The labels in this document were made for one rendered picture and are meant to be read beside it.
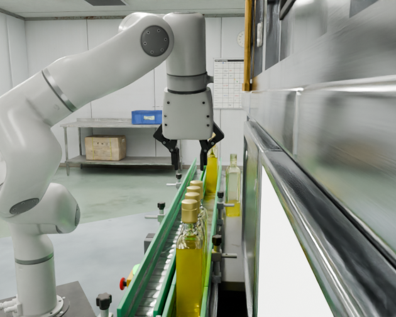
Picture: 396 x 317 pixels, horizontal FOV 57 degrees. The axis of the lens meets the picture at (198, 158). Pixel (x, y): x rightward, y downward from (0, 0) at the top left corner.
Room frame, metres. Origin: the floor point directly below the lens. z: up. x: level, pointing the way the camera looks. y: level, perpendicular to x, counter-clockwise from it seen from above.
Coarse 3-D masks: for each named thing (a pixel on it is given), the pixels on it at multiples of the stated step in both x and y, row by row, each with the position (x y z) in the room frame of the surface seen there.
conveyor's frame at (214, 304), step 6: (222, 174) 2.25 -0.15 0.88; (222, 180) 2.10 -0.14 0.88; (222, 186) 1.95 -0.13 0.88; (216, 228) 1.32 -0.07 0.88; (216, 234) 1.26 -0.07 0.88; (216, 288) 0.89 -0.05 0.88; (216, 294) 0.86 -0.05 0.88; (210, 300) 0.83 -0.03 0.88; (216, 300) 0.83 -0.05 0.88; (210, 306) 0.80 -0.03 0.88; (216, 306) 0.81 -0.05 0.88; (210, 312) 0.78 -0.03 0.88; (216, 312) 0.78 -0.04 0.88
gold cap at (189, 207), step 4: (184, 200) 0.75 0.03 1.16; (188, 200) 0.75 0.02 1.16; (192, 200) 0.75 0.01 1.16; (184, 204) 0.73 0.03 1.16; (188, 204) 0.73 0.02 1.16; (192, 204) 0.73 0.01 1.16; (196, 204) 0.74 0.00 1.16; (184, 208) 0.73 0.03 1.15; (188, 208) 0.73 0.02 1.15; (192, 208) 0.73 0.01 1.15; (196, 208) 0.74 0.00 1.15; (184, 212) 0.73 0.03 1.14; (188, 212) 0.73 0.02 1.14; (192, 212) 0.73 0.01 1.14; (196, 212) 0.74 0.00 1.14; (184, 216) 0.73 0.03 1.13; (188, 216) 0.73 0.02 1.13; (192, 216) 0.73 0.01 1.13; (196, 216) 0.74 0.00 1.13; (184, 220) 0.73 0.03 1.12; (188, 220) 0.73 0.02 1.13; (192, 220) 0.73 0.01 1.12; (196, 220) 0.73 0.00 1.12
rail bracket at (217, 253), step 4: (212, 236) 0.92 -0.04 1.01; (216, 236) 0.92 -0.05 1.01; (220, 236) 0.92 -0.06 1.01; (212, 240) 0.91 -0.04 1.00; (216, 240) 0.91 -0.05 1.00; (220, 240) 0.91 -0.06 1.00; (216, 244) 0.91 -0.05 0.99; (220, 244) 0.92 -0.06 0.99; (216, 248) 0.91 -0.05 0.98; (212, 252) 0.91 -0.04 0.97; (216, 252) 0.91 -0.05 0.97; (220, 252) 0.91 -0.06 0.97; (212, 256) 0.91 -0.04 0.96; (216, 256) 0.91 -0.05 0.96; (220, 256) 0.91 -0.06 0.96; (224, 256) 0.91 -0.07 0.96; (228, 256) 0.91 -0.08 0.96; (232, 256) 0.91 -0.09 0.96; (236, 256) 0.91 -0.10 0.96; (212, 260) 0.91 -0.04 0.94; (216, 260) 0.91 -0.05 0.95; (220, 260) 0.91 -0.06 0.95; (216, 264) 0.91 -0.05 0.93; (216, 268) 0.91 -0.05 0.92; (212, 272) 0.93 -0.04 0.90; (216, 272) 0.91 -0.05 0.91; (220, 272) 0.93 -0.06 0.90; (212, 276) 0.91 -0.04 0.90; (216, 276) 0.91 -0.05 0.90; (220, 276) 0.91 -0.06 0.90; (212, 280) 0.91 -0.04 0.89; (216, 280) 0.91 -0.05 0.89; (220, 280) 0.91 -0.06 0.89; (216, 284) 0.90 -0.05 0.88
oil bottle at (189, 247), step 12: (180, 240) 0.72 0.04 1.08; (192, 240) 0.72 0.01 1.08; (180, 252) 0.72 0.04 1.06; (192, 252) 0.71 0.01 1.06; (180, 264) 0.72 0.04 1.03; (192, 264) 0.71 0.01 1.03; (180, 276) 0.72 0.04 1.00; (192, 276) 0.71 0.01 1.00; (180, 288) 0.72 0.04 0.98; (192, 288) 0.71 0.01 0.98; (180, 300) 0.72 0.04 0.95; (192, 300) 0.71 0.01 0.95; (180, 312) 0.72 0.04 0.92; (192, 312) 0.71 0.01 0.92
